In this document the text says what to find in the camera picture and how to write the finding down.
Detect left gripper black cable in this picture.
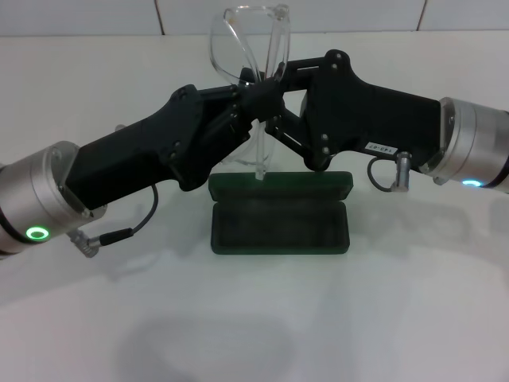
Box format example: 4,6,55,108
67,185,160,259

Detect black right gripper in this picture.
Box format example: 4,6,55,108
198,49,449,172

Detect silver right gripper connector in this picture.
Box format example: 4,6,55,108
391,150,413,192

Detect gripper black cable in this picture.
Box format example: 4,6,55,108
367,157,398,190
67,185,160,259

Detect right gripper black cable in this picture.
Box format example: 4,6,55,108
367,157,398,190

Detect green glasses case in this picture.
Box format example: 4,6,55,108
207,170,354,255

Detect clear plastic glasses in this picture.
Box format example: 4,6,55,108
208,3,291,182

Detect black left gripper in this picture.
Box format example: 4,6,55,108
64,84,287,220

